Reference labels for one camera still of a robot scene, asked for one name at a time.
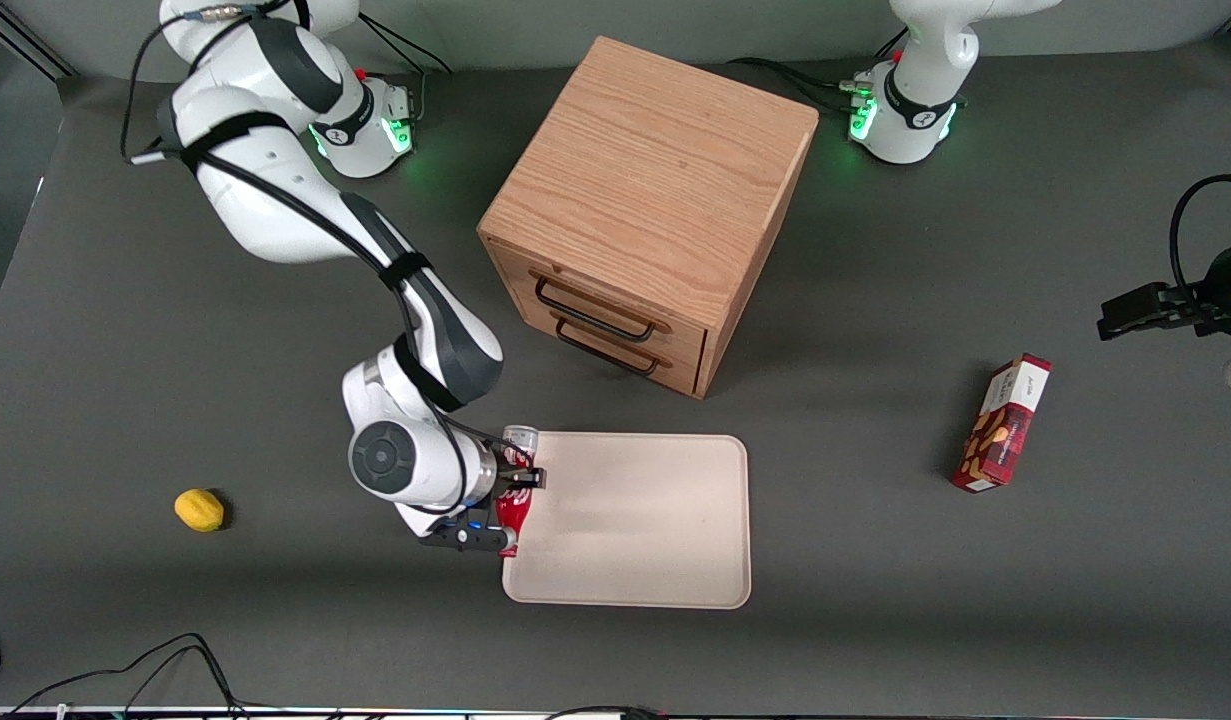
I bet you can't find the red coke bottle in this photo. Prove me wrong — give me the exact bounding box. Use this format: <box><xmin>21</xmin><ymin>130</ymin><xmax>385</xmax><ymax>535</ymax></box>
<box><xmin>495</xmin><ymin>426</ymin><xmax>542</xmax><ymax>558</ymax></box>

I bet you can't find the black looped gripper cable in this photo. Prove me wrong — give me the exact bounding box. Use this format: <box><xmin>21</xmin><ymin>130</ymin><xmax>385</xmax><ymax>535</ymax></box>
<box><xmin>1168</xmin><ymin>174</ymin><xmax>1231</xmax><ymax>301</ymax></box>

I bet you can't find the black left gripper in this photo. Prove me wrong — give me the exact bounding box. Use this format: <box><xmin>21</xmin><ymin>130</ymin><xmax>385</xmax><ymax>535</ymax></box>
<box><xmin>1097</xmin><ymin>237</ymin><xmax>1231</xmax><ymax>342</ymax></box>

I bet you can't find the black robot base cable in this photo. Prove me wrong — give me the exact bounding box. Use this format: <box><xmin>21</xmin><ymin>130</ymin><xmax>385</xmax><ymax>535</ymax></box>
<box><xmin>725</xmin><ymin>55</ymin><xmax>876</xmax><ymax>116</ymax></box>
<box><xmin>358</xmin><ymin>12</ymin><xmax>456</xmax><ymax>77</ymax></box>

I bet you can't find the beige rectangular tray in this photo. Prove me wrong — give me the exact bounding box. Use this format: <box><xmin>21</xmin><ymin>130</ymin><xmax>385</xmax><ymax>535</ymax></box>
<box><xmin>502</xmin><ymin>431</ymin><xmax>753</xmax><ymax>610</ymax></box>

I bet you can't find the red snack box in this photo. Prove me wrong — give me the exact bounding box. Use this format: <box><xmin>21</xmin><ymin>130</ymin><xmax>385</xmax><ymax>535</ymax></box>
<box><xmin>951</xmin><ymin>353</ymin><xmax>1053</xmax><ymax>493</ymax></box>

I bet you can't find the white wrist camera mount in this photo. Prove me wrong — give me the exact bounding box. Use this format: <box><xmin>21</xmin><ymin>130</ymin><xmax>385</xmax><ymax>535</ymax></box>
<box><xmin>393</xmin><ymin>498</ymin><xmax>451</xmax><ymax>539</ymax></box>

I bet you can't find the yellow lemon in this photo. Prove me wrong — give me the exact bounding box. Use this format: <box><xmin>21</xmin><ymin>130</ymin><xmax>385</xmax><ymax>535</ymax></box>
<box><xmin>174</xmin><ymin>488</ymin><xmax>227</xmax><ymax>533</ymax></box>

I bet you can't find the wooden drawer front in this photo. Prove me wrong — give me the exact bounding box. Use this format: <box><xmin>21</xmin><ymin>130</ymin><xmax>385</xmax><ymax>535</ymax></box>
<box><xmin>487</xmin><ymin>238</ymin><xmax>713</xmax><ymax>363</ymax></box>
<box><xmin>515</xmin><ymin>308</ymin><xmax>706</xmax><ymax>399</ymax></box>

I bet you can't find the black cable strapped along arm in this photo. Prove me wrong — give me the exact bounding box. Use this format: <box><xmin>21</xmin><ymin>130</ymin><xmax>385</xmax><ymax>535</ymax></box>
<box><xmin>120</xmin><ymin>0</ymin><xmax>521</xmax><ymax>517</ymax></box>

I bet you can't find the oak wooden drawer cabinet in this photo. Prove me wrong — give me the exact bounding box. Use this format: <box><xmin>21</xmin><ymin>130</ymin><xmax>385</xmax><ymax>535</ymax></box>
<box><xmin>477</xmin><ymin>36</ymin><xmax>821</xmax><ymax>401</ymax></box>

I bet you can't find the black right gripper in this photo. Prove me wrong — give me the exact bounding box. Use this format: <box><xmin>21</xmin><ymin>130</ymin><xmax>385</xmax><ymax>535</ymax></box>
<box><xmin>472</xmin><ymin>448</ymin><xmax>548</xmax><ymax>533</ymax></box>

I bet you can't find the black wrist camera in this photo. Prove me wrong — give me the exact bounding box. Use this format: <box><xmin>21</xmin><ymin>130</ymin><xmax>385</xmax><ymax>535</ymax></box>
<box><xmin>420</xmin><ymin>520</ymin><xmax>516</xmax><ymax>557</ymax></box>

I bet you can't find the black metal drawer handle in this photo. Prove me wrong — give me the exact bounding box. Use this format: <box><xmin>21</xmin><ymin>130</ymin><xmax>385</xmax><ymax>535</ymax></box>
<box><xmin>553</xmin><ymin>315</ymin><xmax>668</xmax><ymax>378</ymax></box>
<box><xmin>531</xmin><ymin>270</ymin><xmax>674</xmax><ymax>344</ymax></box>

